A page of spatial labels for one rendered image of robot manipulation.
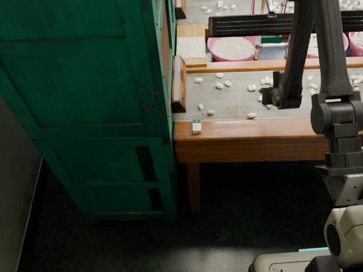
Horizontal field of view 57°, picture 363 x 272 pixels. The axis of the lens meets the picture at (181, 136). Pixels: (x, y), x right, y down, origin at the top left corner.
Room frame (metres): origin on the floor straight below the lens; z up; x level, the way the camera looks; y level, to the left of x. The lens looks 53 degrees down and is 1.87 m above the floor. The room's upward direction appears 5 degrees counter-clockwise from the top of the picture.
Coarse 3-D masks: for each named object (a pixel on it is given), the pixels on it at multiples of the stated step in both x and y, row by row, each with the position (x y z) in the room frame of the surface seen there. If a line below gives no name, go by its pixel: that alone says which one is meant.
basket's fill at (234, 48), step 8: (216, 40) 1.49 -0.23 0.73; (224, 40) 1.48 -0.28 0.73; (232, 40) 1.48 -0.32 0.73; (240, 40) 1.47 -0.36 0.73; (248, 40) 1.47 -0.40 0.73; (216, 48) 1.43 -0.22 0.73; (224, 48) 1.42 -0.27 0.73; (232, 48) 1.41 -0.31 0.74; (240, 48) 1.40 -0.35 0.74; (248, 48) 1.41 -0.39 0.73; (224, 56) 1.36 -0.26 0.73; (232, 56) 1.35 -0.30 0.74; (240, 56) 1.34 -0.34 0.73
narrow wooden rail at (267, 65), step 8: (208, 64) 1.27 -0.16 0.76; (216, 64) 1.26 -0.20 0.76; (224, 64) 1.26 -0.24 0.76; (232, 64) 1.25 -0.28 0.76; (240, 64) 1.25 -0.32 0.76; (248, 64) 1.24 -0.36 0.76; (256, 64) 1.24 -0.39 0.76; (264, 64) 1.23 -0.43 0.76; (272, 64) 1.23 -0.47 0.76; (280, 64) 1.22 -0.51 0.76; (312, 64) 1.20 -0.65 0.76; (352, 64) 1.18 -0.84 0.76; (360, 64) 1.18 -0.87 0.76; (192, 72) 1.24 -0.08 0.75; (200, 72) 1.24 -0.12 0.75; (208, 72) 1.23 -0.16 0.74; (216, 72) 1.23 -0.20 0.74
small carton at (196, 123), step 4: (192, 120) 0.91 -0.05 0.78; (196, 120) 0.90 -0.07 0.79; (200, 120) 0.90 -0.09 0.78; (192, 124) 0.89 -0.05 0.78; (196, 124) 0.88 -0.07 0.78; (200, 124) 0.88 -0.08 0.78; (196, 128) 0.86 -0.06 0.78; (200, 128) 0.86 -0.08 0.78; (196, 132) 0.85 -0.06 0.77; (200, 132) 0.85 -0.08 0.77
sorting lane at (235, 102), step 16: (192, 80) 1.19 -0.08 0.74; (208, 80) 1.18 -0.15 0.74; (224, 80) 1.17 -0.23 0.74; (240, 80) 1.16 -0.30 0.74; (256, 80) 1.15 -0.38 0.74; (304, 80) 1.12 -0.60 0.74; (320, 80) 1.11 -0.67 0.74; (352, 80) 1.10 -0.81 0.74; (192, 96) 1.09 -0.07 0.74; (208, 96) 1.08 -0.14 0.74; (224, 96) 1.07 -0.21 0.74; (240, 96) 1.06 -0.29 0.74; (256, 96) 1.05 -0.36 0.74; (304, 96) 1.03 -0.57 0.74; (192, 112) 0.99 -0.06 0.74; (224, 112) 0.97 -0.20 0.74; (240, 112) 0.96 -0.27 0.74; (256, 112) 0.96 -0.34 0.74; (272, 112) 0.95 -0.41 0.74; (288, 112) 0.94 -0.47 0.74; (304, 112) 0.93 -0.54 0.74
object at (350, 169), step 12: (336, 144) 0.43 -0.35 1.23; (348, 144) 0.42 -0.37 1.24; (360, 144) 0.42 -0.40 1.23; (336, 156) 0.40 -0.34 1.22; (348, 156) 0.39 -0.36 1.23; (360, 156) 0.39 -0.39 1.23; (324, 168) 0.38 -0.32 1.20; (336, 168) 0.37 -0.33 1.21; (348, 168) 0.37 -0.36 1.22; (360, 168) 0.37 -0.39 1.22
